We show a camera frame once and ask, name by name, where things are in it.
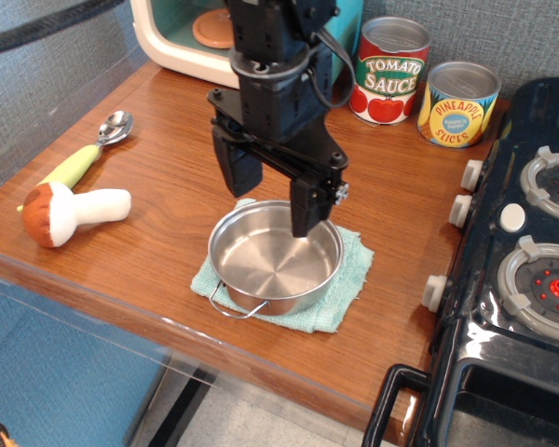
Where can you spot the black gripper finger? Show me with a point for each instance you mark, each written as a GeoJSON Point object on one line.
{"type": "Point", "coordinates": [241, 170]}
{"type": "Point", "coordinates": [311, 203]}

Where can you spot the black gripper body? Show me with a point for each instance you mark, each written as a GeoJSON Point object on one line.
{"type": "Point", "coordinates": [280, 108]}

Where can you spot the stainless steel pot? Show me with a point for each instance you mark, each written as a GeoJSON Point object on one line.
{"type": "Point", "coordinates": [264, 268]}

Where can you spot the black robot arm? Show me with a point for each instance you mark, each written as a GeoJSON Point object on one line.
{"type": "Point", "coordinates": [283, 57]}

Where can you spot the light blue folded cloth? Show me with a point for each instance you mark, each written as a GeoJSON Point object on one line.
{"type": "Point", "coordinates": [327, 314]}

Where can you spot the orange microwave turntable plate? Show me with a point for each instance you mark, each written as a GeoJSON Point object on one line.
{"type": "Point", "coordinates": [214, 29]}

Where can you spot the tomato sauce can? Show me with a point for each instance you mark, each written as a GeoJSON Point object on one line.
{"type": "Point", "coordinates": [391, 59]}

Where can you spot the toy microwave teal cream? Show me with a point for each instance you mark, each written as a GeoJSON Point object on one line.
{"type": "Point", "coordinates": [164, 30]}

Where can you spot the pineapple slices can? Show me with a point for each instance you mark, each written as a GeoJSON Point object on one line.
{"type": "Point", "coordinates": [458, 102]}

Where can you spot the plush toy mushroom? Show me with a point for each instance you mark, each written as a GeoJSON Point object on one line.
{"type": "Point", "coordinates": [52, 211]}

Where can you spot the black toy stove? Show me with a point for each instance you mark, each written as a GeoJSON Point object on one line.
{"type": "Point", "coordinates": [493, 379]}

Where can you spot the spoon with green handle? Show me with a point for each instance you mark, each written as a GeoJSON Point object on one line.
{"type": "Point", "coordinates": [113, 130]}

